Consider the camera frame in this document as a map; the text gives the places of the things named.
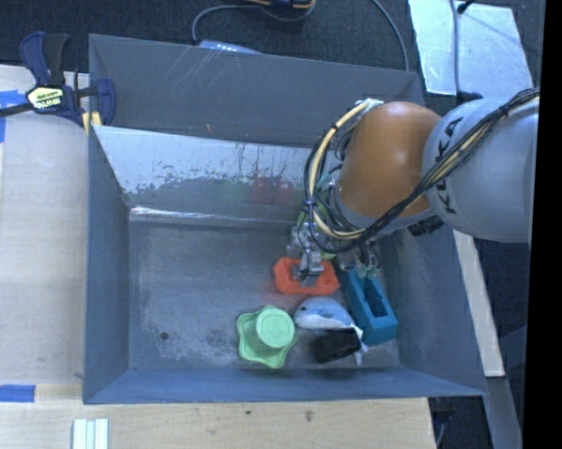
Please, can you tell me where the blue hollow block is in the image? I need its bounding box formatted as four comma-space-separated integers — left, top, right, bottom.
334, 262, 402, 348

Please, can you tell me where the grey metal bin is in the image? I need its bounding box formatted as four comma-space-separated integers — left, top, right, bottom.
68, 32, 508, 427

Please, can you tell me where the orange hollow block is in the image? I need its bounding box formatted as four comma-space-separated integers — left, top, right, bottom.
271, 256, 343, 299

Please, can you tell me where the blue and white toy shark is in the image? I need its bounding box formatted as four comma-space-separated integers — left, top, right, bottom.
291, 293, 371, 367

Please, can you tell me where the green cup with scalloped rim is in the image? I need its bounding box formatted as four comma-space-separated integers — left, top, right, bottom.
233, 303, 301, 372

